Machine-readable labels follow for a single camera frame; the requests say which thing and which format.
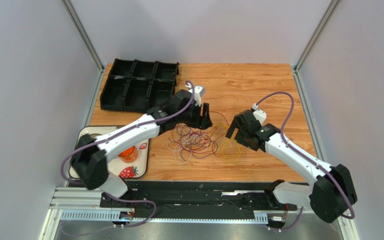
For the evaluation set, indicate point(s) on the strawberry print tray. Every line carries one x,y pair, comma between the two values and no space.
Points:
135,166

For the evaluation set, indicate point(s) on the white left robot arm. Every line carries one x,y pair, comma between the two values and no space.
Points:
159,119

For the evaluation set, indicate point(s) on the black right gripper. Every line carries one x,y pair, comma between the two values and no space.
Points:
239,127

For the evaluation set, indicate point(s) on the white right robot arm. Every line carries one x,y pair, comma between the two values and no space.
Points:
329,191

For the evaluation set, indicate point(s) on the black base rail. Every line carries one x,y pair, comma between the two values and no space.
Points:
203,200

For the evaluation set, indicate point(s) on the black compartment organizer box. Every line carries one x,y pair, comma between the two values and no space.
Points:
137,86

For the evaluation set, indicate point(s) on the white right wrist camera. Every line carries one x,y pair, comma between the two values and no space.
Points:
259,114

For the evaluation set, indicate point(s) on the aluminium frame rail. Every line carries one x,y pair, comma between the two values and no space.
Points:
75,19

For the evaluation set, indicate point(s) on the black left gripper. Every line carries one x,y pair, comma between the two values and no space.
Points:
204,122

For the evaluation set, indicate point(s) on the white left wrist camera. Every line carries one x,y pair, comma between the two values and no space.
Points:
198,92

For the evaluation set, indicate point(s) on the orange cup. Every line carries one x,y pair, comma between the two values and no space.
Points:
130,155

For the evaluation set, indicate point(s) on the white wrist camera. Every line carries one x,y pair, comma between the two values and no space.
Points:
198,92
259,114

